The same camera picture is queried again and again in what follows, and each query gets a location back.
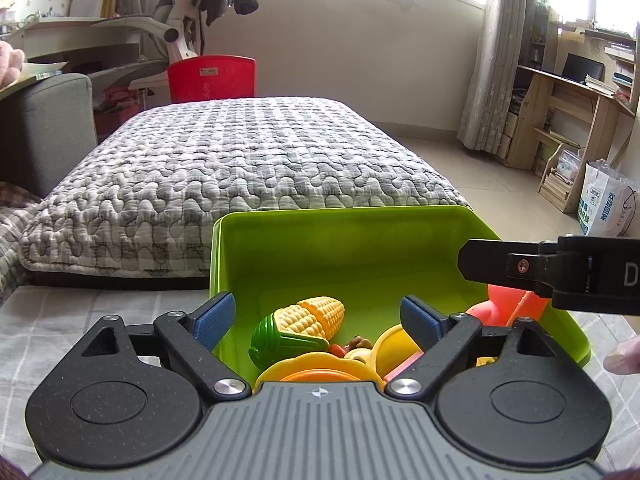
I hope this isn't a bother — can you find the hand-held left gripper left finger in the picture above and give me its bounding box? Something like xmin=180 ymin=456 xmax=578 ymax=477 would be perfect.
xmin=75 ymin=291 xmax=253 ymax=403

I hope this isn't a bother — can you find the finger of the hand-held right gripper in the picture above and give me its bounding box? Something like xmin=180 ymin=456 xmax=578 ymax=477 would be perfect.
xmin=457 ymin=237 xmax=560 ymax=293

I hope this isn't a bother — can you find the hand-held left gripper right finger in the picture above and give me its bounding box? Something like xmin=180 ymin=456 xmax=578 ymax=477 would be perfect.
xmin=385 ymin=295 xmax=563 ymax=401

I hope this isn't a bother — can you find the yellow toy banana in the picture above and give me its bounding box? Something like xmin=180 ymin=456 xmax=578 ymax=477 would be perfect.
xmin=372 ymin=324 xmax=426 ymax=378

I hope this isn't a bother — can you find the pink pig toy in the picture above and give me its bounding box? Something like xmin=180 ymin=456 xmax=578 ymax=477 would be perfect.
xmin=466 ymin=284 xmax=550 ymax=333

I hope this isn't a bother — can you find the yellow green toy corn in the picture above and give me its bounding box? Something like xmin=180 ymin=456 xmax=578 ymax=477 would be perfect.
xmin=249 ymin=296 xmax=347 ymax=367

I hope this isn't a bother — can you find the orange toy fruit slice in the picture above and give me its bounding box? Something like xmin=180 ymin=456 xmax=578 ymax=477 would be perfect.
xmin=254 ymin=352 xmax=386 ymax=395

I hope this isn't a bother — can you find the green plastic box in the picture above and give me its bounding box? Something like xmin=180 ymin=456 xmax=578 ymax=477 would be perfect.
xmin=209 ymin=205 xmax=592 ymax=396

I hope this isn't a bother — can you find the person's right hand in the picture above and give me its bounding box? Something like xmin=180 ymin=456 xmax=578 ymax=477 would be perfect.
xmin=604 ymin=337 xmax=640 ymax=376

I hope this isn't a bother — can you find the white printed bag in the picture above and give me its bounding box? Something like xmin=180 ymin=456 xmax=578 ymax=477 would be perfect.
xmin=577 ymin=160 xmax=640 ymax=238

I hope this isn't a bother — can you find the grey checked bedsheet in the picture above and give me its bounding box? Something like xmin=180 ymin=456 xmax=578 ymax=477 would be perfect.
xmin=0 ymin=240 xmax=640 ymax=461

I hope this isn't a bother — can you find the wooden shelf desk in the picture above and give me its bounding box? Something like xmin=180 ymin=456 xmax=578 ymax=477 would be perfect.
xmin=497 ymin=5 xmax=640 ymax=216

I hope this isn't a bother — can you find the grey quilted mattress cover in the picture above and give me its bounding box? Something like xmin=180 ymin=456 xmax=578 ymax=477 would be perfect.
xmin=19 ymin=96 xmax=473 ymax=278

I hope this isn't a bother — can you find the grey patterned curtain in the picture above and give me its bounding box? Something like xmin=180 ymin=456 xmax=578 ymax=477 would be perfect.
xmin=457 ymin=0 xmax=551 ymax=151

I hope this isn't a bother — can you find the black laptop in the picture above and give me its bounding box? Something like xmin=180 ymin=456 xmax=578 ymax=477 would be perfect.
xmin=561 ymin=53 xmax=605 ymax=85

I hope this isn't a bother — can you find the grey patchwork sofa cover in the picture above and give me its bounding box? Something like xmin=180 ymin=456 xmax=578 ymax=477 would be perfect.
xmin=0 ymin=182 xmax=43 ymax=306

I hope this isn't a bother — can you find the red plastic chair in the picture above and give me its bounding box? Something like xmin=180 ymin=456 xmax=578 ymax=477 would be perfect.
xmin=167 ymin=55 xmax=257 ymax=106

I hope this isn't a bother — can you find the grey sofa armrest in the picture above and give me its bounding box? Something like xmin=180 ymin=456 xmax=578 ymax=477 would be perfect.
xmin=0 ymin=73 xmax=98 ymax=198

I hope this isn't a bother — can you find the white grey office chair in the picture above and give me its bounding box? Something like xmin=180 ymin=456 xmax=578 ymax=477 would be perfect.
xmin=90 ymin=0 xmax=211 ymax=108

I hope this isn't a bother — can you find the open book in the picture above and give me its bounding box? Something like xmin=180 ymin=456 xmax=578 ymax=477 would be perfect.
xmin=0 ymin=61 xmax=70 ymax=101

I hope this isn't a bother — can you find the white desk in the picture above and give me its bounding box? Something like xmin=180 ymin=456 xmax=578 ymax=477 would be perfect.
xmin=0 ymin=15 xmax=166 ymax=68

